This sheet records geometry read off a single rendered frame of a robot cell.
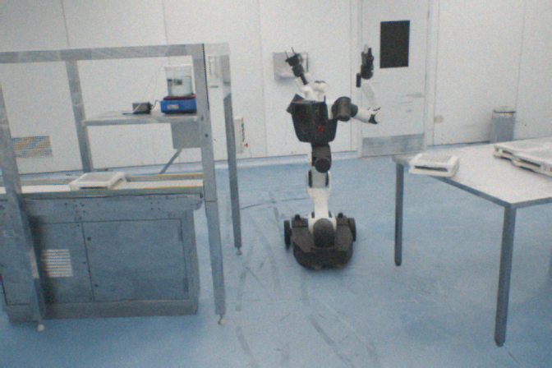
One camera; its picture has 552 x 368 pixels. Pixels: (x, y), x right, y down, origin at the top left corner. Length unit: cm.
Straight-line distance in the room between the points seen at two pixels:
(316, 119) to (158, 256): 136
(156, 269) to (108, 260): 29
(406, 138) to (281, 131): 176
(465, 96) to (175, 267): 524
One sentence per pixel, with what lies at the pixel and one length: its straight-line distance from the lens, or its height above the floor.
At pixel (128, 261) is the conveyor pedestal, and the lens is 309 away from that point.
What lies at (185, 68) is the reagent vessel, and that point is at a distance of 277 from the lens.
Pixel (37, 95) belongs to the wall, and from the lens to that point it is 687.
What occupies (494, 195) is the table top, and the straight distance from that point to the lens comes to 269.
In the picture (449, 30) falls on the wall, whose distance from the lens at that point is 711.
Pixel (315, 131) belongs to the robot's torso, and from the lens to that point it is 332.
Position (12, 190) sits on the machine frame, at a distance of 307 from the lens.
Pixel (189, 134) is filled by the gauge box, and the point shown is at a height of 111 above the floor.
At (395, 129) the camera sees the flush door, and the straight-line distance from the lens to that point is 695.
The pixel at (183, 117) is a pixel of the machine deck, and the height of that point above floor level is 125.
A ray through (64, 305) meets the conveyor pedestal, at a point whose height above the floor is 10.
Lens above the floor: 162
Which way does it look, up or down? 16 degrees down
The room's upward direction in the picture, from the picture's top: 3 degrees counter-clockwise
